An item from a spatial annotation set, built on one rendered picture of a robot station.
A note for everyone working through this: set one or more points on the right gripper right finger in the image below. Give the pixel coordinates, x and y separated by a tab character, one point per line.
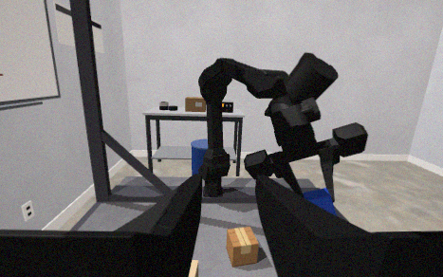
305	240

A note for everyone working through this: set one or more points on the brown cardboard box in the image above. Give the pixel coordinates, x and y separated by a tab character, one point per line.
242	247

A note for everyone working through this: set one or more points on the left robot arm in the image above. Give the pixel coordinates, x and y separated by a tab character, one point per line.
305	84

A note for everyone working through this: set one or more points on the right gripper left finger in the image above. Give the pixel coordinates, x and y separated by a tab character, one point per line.
165	251

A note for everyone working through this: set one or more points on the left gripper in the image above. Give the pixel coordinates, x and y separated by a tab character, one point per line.
295	147

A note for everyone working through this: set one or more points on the blue block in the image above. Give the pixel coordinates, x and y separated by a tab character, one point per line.
321	198

